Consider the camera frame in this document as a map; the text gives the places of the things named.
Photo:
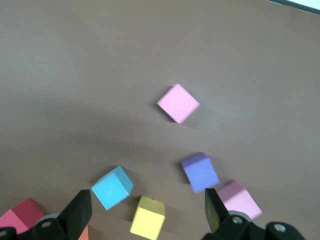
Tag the cyan foam cube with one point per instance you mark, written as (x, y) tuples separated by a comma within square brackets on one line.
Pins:
[(112, 187)]

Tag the orange foam cube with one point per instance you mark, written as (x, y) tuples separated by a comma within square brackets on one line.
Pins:
[(85, 233)]

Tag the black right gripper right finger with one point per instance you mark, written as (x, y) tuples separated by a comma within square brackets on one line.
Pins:
[(220, 220)]

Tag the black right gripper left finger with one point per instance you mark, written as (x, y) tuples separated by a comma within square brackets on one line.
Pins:
[(75, 217)]

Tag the yellow foam cube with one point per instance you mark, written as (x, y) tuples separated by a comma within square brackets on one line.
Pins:
[(147, 220)]

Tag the red foam cube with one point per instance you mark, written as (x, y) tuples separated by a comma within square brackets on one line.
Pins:
[(22, 212)]

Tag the pink foam cube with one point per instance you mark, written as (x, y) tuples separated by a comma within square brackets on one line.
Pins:
[(178, 103), (240, 200)]

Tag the purple foam cube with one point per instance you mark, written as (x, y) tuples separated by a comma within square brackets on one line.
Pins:
[(200, 172)]

